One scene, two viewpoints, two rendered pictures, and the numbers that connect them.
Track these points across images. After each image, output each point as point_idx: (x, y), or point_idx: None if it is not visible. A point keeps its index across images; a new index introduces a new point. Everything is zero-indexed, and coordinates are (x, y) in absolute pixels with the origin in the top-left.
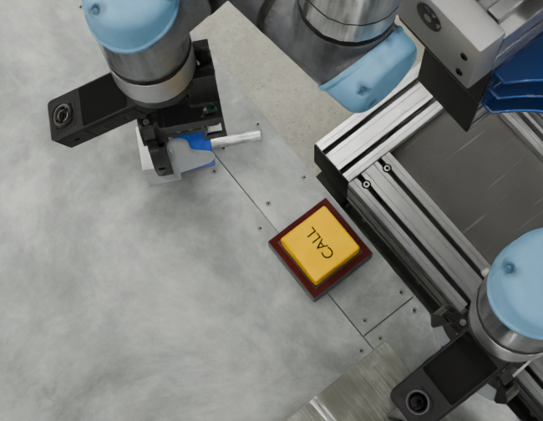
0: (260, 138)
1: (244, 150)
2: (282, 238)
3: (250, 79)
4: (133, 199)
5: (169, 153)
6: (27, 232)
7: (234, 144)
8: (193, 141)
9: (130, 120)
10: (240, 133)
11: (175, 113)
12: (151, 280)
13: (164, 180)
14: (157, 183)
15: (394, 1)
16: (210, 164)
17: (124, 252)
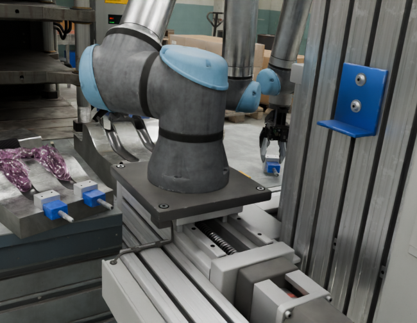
0: (275, 173)
1: (273, 180)
2: (240, 170)
3: None
4: (258, 166)
5: (264, 141)
6: (249, 155)
7: (273, 171)
8: (273, 163)
9: (269, 118)
10: (276, 171)
11: (271, 122)
12: (232, 165)
13: (263, 167)
14: (262, 168)
15: (275, 50)
16: (267, 170)
17: (241, 163)
